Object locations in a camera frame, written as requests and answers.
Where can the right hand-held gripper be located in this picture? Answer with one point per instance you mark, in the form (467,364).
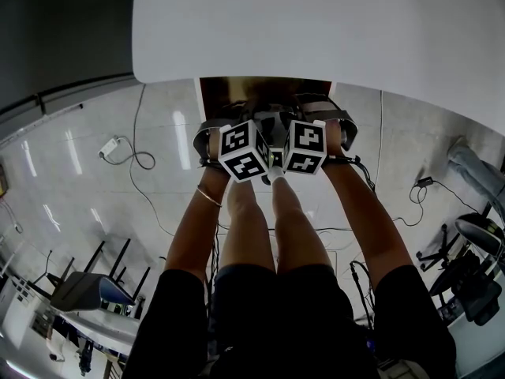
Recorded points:
(305,148)

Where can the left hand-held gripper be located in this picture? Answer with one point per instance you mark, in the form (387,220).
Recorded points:
(240,152)

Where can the person's left forearm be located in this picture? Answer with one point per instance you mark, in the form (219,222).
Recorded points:
(197,227)

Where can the person's right forearm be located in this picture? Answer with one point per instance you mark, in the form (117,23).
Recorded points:
(367,227)

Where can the white desk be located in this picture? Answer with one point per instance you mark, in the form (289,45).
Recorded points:
(300,26)

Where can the white sock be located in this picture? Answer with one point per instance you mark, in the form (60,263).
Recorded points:
(277,173)

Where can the person's left leg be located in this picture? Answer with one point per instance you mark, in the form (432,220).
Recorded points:
(244,227)

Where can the person's leg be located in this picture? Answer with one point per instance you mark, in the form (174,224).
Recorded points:
(244,227)
(296,227)
(475,168)

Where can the person's right leg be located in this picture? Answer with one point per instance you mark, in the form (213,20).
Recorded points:
(296,227)

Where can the black power adapter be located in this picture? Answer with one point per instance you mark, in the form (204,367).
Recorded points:
(425,181)

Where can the white power strip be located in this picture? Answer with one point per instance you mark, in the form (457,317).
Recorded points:
(108,147)

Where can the black shorts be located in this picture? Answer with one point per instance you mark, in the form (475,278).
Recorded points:
(284,322)

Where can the black shirt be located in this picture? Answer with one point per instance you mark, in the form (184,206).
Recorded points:
(169,330)

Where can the grey chair with black legs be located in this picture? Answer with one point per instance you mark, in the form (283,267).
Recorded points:
(87,290)

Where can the black office chair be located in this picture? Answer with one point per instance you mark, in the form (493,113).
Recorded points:
(469,275)

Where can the white table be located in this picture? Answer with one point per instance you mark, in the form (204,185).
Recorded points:
(98,326)

